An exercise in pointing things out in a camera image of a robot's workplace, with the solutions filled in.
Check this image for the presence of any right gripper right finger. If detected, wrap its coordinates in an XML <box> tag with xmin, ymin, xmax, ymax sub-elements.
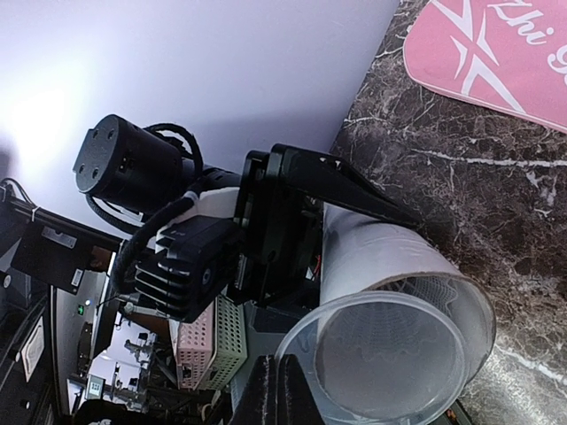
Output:
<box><xmin>283</xmin><ymin>354</ymin><xmax>324</xmax><ymax>425</ymax></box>

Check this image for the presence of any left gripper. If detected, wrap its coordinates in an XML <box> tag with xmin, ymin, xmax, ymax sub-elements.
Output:
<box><xmin>227</xmin><ymin>144</ymin><xmax>419</xmax><ymax>310</ymax></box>

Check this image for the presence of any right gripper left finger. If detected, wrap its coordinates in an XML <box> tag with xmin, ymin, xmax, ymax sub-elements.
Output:
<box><xmin>229</xmin><ymin>355</ymin><xmax>276</xmax><ymax>425</ymax></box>

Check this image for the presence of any white shuttlecock tube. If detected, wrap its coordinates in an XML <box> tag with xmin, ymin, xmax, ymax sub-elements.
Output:
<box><xmin>320</xmin><ymin>204</ymin><xmax>472</xmax><ymax>305</ymax></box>

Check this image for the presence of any clear plastic tube lid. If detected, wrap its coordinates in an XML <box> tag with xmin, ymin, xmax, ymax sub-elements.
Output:
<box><xmin>276</xmin><ymin>282</ymin><xmax>496</xmax><ymax>424</ymax></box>

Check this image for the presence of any shuttlecock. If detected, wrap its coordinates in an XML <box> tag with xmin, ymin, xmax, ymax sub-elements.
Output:
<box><xmin>378</xmin><ymin>276</ymin><xmax>458</xmax><ymax>315</ymax></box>

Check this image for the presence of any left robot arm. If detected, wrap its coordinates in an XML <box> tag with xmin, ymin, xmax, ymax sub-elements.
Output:
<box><xmin>74</xmin><ymin>114</ymin><xmax>417</xmax><ymax>321</ymax></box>

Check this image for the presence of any green perforated basket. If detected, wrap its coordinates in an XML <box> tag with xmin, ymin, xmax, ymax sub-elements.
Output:
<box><xmin>203</xmin><ymin>295</ymin><xmax>248</xmax><ymax>390</ymax></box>

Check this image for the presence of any pink perforated basket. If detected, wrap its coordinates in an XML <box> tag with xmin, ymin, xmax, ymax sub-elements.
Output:
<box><xmin>169</xmin><ymin>303</ymin><xmax>215</xmax><ymax>390</ymax></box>

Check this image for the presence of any pink racket bag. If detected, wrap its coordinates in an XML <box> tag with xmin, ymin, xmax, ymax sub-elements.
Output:
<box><xmin>403</xmin><ymin>1</ymin><xmax>566</xmax><ymax>132</ymax></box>

